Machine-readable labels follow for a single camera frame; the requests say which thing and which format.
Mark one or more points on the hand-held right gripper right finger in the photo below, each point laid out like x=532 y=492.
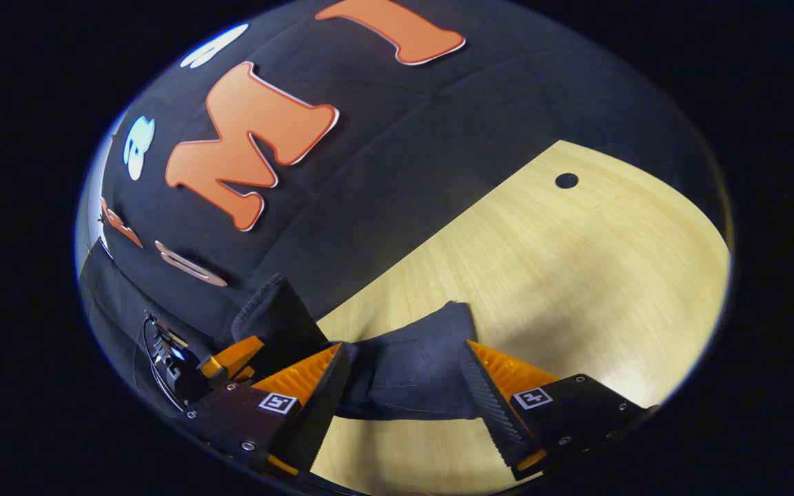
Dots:
x=490 y=406

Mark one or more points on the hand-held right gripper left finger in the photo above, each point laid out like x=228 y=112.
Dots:
x=318 y=406

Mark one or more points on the dark blue jeans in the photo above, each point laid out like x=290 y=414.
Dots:
x=404 y=372

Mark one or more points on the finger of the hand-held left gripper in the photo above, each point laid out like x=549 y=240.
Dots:
x=231 y=358

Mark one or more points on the black backdrop cloth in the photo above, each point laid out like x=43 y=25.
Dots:
x=404 y=138

